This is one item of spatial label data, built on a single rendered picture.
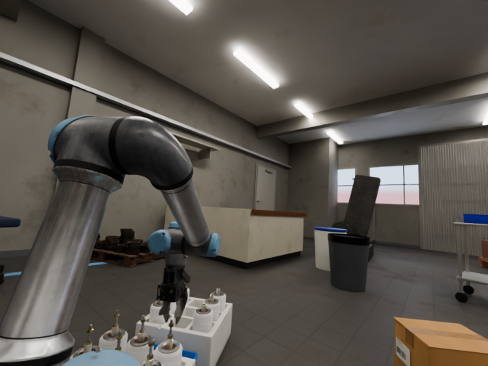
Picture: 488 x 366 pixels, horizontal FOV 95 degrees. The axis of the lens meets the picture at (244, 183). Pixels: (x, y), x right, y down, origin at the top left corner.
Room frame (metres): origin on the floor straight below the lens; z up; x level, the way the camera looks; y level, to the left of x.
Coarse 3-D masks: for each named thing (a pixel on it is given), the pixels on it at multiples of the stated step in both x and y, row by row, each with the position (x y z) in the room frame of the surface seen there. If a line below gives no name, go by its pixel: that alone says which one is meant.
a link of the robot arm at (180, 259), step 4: (168, 256) 0.83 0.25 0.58; (172, 256) 0.83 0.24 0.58; (176, 256) 0.83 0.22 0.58; (180, 256) 0.84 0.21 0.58; (184, 256) 0.85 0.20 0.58; (168, 260) 0.83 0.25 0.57; (172, 260) 0.83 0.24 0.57; (176, 260) 0.83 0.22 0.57; (180, 260) 0.84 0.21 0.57; (184, 260) 0.85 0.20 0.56; (168, 264) 0.84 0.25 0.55; (172, 264) 0.83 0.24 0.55; (176, 264) 0.83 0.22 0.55; (180, 264) 0.84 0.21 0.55
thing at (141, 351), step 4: (128, 344) 0.88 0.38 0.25; (128, 348) 0.87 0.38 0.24; (132, 348) 0.86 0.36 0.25; (136, 348) 0.86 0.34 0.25; (140, 348) 0.87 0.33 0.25; (144, 348) 0.87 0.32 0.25; (148, 348) 0.88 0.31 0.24; (152, 348) 0.91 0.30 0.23; (128, 352) 0.87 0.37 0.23; (132, 352) 0.86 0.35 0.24; (136, 352) 0.86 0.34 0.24; (140, 352) 0.86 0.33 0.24; (144, 352) 0.87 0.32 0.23; (148, 352) 0.88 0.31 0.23; (152, 352) 0.91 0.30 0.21; (132, 356) 0.86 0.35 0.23; (136, 356) 0.86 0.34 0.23; (140, 356) 0.86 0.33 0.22; (144, 356) 0.87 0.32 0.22; (140, 360) 0.86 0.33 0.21; (144, 360) 0.87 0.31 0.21
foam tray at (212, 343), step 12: (192, 300) 1.48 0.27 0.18; (204, 300) 1.49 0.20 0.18; (192, 312) 1.37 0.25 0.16; (228, 312) 1.37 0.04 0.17; (144, 324) 1.16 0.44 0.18; (156, 324) 1.17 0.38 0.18; (180, 324) 1.26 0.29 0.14; (216, 324) 1.21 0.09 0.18; (228, 324) 1.39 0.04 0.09; (156, 336) 1.15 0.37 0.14; (180, 336) 1.12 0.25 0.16; (192, 336) 1.11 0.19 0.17; (204, 336) 1.10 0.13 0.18; (216, 336) 1.17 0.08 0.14; (228, 336) 1.42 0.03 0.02; (192, 348) 1.11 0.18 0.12; (204, 348) 1.10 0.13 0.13; (216, 348) 1.19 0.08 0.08; (204, 360) 1.10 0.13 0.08; (216, 360) 1.20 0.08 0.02
